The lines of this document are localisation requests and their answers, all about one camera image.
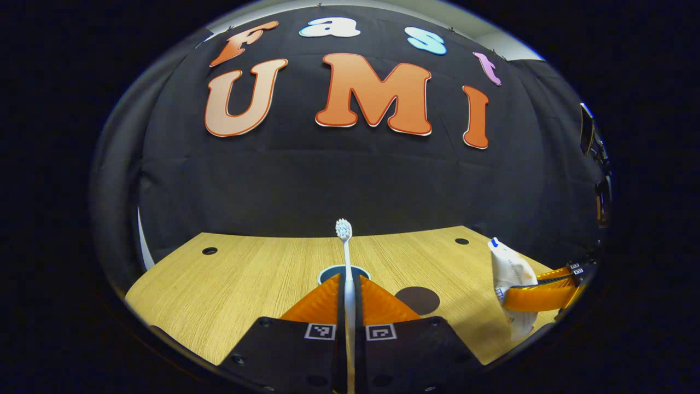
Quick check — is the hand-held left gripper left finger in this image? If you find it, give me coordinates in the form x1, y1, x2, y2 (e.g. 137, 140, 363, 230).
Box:
216, 274, 348, 394

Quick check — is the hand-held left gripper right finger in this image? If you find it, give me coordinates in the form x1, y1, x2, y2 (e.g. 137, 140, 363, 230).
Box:
354, 274, 485, 394

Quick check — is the white toothpaste tube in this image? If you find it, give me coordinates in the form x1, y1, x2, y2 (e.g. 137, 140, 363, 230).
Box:
488, 237, 539, 341

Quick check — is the dark round coaster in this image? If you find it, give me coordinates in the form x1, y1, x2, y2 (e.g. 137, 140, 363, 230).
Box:
395, 286, 441, 316

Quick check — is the white toothbrush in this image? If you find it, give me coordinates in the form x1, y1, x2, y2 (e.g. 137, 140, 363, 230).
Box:
335, 218, 357, 394

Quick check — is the grey cup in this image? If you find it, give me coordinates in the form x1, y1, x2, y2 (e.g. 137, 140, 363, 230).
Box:
317, 264, 372, 286

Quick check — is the black backdrop cloth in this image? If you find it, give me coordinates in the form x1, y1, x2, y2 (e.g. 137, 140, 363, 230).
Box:
90, 5, 610, 280

